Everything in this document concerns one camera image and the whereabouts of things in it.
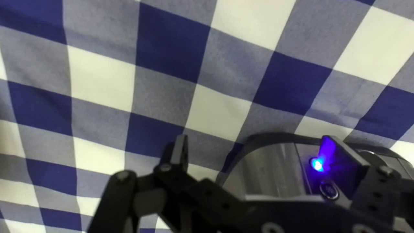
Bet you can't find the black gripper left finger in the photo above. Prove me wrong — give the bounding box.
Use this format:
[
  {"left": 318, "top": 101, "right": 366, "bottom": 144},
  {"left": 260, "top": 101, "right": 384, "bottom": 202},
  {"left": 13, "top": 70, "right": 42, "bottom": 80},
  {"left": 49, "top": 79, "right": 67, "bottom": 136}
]
[{"left": 86, "top": 133, "right": 191, "bottom": 233}]

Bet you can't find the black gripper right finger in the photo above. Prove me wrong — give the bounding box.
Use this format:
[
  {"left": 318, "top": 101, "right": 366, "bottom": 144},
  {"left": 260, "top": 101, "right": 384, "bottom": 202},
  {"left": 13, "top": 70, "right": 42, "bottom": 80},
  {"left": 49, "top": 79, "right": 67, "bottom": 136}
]
[{"left": 350, "top": 164, "right": 414, "bottom": 233}]

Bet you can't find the silver two-slot toaster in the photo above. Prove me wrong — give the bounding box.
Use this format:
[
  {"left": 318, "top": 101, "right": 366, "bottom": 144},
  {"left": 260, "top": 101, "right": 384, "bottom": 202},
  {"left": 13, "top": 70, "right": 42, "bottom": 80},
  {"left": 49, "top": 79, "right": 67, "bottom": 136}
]
[{"left": 217, "top": 131, "right": 414, "bottom": 205}]

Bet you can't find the blue white checkered tablecloth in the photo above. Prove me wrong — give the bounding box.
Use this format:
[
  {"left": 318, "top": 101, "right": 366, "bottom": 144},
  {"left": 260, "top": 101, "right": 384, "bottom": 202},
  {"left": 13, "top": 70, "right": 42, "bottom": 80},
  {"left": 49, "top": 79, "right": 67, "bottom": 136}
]
[{"left": 0, "top": 0, "right": 414, "bottom": 233}]

